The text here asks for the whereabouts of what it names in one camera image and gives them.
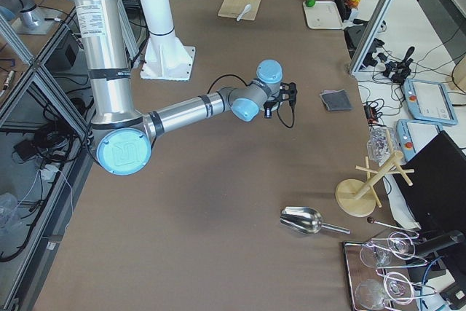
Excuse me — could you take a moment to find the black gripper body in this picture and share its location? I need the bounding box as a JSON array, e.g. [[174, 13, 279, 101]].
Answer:
[[263, 100, 280, 111]]

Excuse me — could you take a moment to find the white ceramic spoon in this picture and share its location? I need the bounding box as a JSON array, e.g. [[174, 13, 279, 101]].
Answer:
[[236, 4, 252, 22]]

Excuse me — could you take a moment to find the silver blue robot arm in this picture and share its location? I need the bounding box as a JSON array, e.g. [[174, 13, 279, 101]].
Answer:
[[72, 0, 284, 176], [1, 0, 45, 34]]

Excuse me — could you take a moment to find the grey folded cloth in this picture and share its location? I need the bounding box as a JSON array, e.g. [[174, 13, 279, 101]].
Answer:
[[320, 90, 352, 111]]

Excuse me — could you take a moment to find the wooden cutting board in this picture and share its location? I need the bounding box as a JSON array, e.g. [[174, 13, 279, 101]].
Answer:
[[218, 0, 261, 21]]

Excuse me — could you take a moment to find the cream rabbit tray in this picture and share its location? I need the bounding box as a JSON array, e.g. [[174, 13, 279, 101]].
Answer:
[[302, 1, 343, 30]]

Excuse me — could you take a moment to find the white pillar with base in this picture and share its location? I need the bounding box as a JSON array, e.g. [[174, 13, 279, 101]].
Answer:
[[140, 0, 195, 82]]

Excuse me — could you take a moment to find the steel scoop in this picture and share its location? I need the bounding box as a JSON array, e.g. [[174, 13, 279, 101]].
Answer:
[[280, 206, 351, 235]]

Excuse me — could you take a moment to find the clear plastic container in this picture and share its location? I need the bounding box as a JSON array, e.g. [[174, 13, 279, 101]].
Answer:
[[367, 127, 394, 163]]

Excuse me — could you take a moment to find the wooden mug tree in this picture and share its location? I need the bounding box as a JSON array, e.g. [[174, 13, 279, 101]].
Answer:
[[335, 130, 414, 217]]

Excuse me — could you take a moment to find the blue teach pendant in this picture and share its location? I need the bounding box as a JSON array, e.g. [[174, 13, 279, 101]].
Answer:
[[403, 79, 458, 125], [396, 119, 443, 162]]

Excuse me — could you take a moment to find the wine glass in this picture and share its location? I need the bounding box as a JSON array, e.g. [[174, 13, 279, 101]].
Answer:
[[355, 272, 414, 310], [360, 231, 415, 268]]

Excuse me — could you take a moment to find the black monitor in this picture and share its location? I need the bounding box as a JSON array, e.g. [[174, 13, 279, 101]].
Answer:
[[394, 131, 465, 232]]

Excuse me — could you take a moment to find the black gripper camera mount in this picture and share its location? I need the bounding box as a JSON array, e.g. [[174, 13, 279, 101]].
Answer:
[[278, 82, 298, 106]]

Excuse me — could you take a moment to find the aluminium frame post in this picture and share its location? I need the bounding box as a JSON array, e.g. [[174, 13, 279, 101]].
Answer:
[[348, 0, 393, 75]]

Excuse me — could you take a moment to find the wire glass rack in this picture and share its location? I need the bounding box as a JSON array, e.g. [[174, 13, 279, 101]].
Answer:
[[342, 231, 436, 310]]

